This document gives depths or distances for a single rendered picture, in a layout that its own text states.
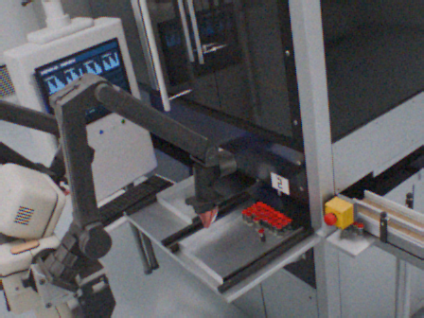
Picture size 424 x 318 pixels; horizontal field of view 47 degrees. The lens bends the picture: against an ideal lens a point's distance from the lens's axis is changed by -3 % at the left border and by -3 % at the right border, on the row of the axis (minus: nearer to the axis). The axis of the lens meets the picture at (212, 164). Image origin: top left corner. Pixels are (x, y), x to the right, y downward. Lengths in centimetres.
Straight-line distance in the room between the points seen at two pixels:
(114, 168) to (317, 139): 111
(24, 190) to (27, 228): 11
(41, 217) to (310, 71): 83
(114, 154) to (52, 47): 57
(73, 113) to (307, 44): 65
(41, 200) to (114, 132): 99
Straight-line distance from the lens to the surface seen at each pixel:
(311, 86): 143
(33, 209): 135
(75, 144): 115
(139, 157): 238
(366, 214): 172
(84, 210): 123
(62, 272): 127
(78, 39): 212
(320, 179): 157
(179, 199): 202
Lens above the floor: 194
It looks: 28 degrees down
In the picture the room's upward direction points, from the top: 11 degrees counter-clockwise
